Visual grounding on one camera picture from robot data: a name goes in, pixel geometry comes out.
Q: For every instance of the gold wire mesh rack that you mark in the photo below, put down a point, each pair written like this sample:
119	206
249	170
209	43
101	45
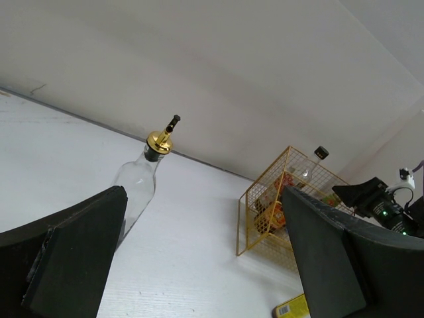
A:
267	189

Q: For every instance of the small yellow label bottle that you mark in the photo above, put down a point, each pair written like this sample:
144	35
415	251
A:
293	308

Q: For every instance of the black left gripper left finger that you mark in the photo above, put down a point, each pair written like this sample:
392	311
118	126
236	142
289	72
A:
57	266

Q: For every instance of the red lid chili sauce jar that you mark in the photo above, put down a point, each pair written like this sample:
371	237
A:
269	219

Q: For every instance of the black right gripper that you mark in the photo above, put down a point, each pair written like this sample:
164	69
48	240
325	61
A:
372	201

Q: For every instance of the black cap vinegar bottle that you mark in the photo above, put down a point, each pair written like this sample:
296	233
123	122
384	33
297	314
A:
303	169

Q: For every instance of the yellow cap red sauce bottle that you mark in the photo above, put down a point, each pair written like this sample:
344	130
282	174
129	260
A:
332	200

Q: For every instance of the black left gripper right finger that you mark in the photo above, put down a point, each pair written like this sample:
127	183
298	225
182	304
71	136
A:
349	267

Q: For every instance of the clear gold spout oil bottle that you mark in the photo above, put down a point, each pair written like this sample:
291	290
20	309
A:
139	177

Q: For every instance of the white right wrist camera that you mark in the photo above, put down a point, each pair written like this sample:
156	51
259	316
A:
406	181

